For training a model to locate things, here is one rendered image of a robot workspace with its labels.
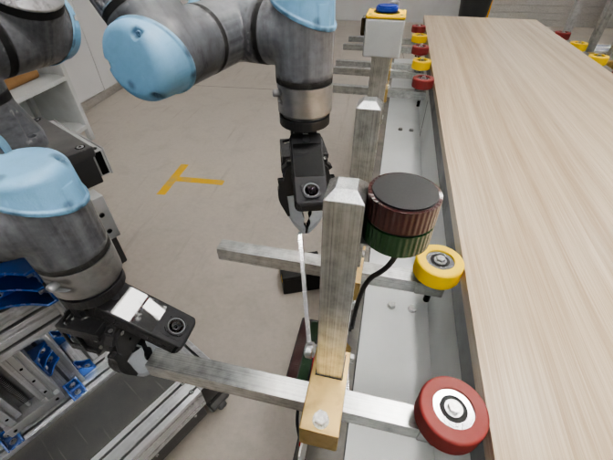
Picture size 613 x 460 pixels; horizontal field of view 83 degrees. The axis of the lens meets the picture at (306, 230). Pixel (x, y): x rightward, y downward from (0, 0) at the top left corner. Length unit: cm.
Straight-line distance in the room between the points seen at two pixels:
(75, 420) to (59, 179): 108
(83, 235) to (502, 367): 52
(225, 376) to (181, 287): 133
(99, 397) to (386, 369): 93
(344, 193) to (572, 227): 62
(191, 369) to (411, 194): 40
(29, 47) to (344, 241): 63
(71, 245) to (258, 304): 134
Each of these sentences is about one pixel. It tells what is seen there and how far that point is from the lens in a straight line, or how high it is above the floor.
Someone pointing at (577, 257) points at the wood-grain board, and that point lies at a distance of 77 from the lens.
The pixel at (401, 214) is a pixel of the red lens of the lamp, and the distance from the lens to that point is 27.
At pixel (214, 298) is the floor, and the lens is 175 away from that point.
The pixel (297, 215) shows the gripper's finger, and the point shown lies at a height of 98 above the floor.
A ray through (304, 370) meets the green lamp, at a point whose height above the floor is 70.
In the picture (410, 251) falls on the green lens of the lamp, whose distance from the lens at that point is 30.
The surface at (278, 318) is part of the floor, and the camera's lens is 163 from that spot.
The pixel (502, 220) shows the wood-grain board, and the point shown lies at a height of 90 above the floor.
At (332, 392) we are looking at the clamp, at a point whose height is 87.
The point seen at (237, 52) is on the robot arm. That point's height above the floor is 122.
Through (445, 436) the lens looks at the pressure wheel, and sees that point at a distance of 47.
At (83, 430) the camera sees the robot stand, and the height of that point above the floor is 21.
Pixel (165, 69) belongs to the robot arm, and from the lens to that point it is 38.
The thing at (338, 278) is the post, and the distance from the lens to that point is 35.
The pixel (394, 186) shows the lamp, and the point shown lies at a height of 117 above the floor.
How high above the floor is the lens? 133
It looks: 41 degrees down
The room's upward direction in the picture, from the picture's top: straight up
